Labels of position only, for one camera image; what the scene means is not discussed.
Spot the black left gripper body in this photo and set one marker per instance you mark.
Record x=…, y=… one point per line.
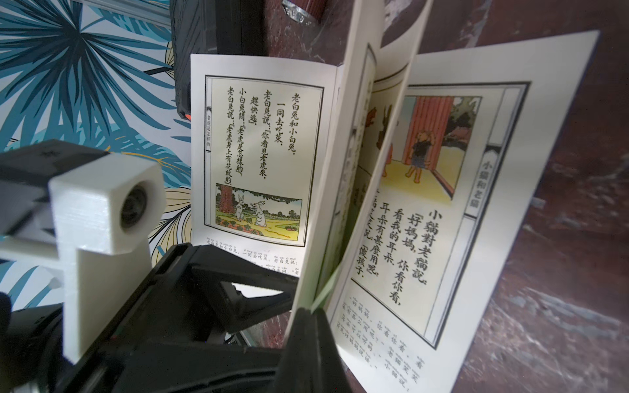
x=32, y=361

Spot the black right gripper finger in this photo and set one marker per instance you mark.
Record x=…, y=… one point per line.
x=310, y=361

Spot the green sticky note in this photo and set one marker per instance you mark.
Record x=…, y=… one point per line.
x=326, y=291

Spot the Chinese picture book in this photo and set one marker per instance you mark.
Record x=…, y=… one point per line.
x=411, y=171

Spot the black plastic tool case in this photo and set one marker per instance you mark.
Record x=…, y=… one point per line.
x=212, y=27

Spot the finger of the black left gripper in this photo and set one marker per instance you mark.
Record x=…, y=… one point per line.
x=240, y=293

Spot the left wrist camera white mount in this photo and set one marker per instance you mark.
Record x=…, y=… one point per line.
x=85, y=215

